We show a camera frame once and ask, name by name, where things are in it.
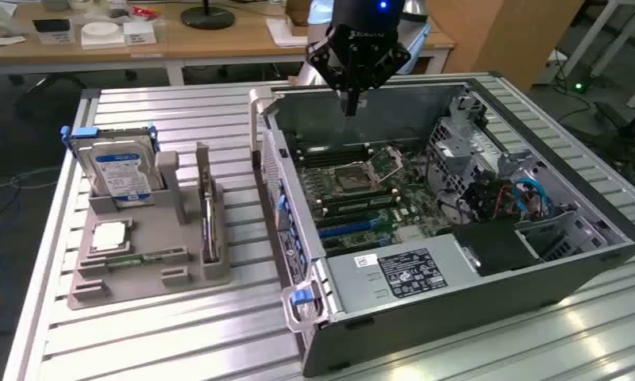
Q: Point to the black floor stand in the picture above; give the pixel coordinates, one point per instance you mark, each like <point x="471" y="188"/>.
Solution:
<point x="630" y="123"/>

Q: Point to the grey cup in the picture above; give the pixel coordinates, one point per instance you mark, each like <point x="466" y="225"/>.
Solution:
<point x="56" y="5"/>

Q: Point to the grey parts rack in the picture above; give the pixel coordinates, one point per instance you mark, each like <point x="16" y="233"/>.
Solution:
<point x="154" y="238"/>

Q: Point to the white box with black top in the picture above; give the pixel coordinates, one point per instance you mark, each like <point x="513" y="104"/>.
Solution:
<point x="54" y="31"/>

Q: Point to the silver chipset heatsink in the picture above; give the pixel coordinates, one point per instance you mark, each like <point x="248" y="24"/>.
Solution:
<point x="414" y="235"/>

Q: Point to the metal socket cover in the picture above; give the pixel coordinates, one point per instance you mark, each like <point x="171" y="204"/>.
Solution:
<point x="386" y="160"/>

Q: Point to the white paper stack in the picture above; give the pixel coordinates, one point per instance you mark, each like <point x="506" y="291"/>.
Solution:
<point x="288" y="35"/>

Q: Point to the white box with round dish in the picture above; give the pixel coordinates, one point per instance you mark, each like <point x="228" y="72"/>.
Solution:
<point x="103" y="35"/>

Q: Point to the black round lamp base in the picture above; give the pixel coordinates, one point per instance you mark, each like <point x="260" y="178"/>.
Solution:
<point x="207" y="19"/>

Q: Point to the brown cardboard box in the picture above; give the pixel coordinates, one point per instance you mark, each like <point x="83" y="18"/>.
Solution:
<point x="296" y="12"/>

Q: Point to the plain white box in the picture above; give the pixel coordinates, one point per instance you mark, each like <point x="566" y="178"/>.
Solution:
<point x="140" y="33"/>

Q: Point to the red packet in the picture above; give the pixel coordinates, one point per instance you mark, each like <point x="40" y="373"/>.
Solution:
<point x="143" y="12"/>

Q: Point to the blue expansion slot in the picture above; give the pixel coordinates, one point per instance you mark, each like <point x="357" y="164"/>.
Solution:
<point x="350" y="229"/>

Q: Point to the black open PC case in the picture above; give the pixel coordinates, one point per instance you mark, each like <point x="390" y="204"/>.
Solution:
<point x="455" y="317"/>

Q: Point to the white desk frame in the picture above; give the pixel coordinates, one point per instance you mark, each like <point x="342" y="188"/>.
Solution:
<point x="614" y="39"/>

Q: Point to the metal disk bay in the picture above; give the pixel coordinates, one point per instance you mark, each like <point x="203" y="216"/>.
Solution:
<point x="561" y="234"/>

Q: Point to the black plastic shroud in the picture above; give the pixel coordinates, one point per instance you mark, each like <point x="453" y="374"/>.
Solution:
<point x="493" y="246"/>

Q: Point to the white paper label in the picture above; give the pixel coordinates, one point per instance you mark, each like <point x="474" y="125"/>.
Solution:
<point x="5" y="41"/>

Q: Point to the green motherboard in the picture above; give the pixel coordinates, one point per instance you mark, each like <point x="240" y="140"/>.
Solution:
<point x="402" y="220"/>

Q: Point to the perforated metal drive cage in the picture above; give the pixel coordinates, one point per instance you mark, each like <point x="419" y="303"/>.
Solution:
<point x="455" y="151"/>

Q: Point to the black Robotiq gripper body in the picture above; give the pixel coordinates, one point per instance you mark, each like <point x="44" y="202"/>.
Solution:
<point x="365" y="24"/>

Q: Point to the hard disk with blue label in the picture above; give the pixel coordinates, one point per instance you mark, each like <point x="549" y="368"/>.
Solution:
<point x="119" y="170"/>

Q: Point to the CPU socket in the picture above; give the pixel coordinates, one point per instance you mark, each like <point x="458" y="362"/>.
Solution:
<point x="351" y="176"/>

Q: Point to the silver CPU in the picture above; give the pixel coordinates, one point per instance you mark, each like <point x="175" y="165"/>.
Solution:
<point x="108" y="237"/>

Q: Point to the grey power supply unit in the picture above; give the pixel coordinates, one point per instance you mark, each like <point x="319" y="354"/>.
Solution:
<point x="357" y="285"/>

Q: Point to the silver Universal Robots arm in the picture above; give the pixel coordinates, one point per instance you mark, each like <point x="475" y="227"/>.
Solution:
<point x="306" y="76"/>

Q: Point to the graphics card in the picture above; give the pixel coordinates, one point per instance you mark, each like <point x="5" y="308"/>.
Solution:
<point x="207" y="214"/>

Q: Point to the black office chair base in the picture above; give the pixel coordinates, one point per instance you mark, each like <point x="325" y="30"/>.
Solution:
<point x="47" y="85"/>

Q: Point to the wooden cabinet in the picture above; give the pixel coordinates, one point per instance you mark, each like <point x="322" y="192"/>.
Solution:
<point x="518" y="39"/>

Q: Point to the device with green light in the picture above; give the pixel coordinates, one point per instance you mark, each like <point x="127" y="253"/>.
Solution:
<point x="578" y="85"/>

